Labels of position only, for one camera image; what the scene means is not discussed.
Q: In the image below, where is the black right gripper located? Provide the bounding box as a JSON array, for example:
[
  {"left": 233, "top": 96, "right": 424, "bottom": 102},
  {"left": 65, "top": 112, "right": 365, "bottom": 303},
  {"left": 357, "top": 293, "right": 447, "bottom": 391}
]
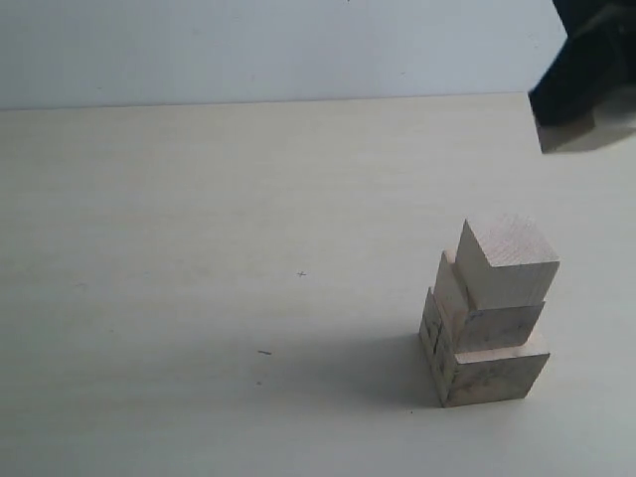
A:
[{"left": 529, "top": 1, "right": 635, "bottom": 126}]

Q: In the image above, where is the smallest wooden cube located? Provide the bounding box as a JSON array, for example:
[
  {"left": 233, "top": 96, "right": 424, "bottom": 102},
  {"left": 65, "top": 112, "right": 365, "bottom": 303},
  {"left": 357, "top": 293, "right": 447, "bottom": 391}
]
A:
[{"left": 535, "top": 114, "right": 597, "bottom": 154}]

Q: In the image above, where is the medium wooden cube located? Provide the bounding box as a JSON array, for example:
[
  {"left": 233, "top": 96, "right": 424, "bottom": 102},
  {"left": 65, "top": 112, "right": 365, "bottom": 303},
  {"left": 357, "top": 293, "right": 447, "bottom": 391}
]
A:
[{"left": 455, "top": 214, "right": 560, "bottom": 309}]

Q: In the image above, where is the medium-large wooden cube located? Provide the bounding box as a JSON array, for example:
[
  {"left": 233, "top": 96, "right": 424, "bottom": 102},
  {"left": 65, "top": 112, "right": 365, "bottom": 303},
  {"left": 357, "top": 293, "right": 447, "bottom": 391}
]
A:
[{"left": 432, "top": 250, "right": 546, "bottom": 353}]

